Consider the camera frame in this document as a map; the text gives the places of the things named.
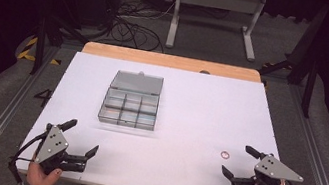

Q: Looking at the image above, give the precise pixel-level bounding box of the bundle of black floor cables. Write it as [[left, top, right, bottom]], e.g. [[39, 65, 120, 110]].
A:
[[103, 0, 174, 55]]

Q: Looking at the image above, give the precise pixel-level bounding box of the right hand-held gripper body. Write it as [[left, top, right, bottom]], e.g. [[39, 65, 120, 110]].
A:
[[231, 148, 308, 185]]

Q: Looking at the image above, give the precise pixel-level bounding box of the black metal stand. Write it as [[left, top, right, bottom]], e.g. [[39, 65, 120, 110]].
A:
[[28, 12, 92, 84], [251, 0, 329, 120]]

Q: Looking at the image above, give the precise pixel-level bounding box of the wooden table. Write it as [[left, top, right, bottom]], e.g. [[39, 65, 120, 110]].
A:
[[81, 39, 265, 84]]

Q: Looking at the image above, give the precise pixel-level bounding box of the white metal stand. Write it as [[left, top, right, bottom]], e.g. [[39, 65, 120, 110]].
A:
[[164, 0, 269, 63]]

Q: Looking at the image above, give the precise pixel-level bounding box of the person's left hand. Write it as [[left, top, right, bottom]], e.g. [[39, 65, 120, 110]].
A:
[[24, 161, 64, 185]]

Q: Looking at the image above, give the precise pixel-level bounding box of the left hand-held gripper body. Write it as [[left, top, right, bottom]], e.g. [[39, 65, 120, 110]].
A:
[[31, 121, 93, 182]]

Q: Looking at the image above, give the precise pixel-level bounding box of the white tabletop sheet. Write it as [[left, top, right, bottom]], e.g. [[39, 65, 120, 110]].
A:
[[14, 44, 313, 185]]

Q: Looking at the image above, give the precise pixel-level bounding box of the clear plastic compartment box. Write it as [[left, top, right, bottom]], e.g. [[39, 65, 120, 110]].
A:
[[96, 65, 166, 133]]

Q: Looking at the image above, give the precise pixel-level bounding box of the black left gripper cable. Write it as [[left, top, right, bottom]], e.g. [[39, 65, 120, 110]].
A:
[[5, 126, 49, 185]]

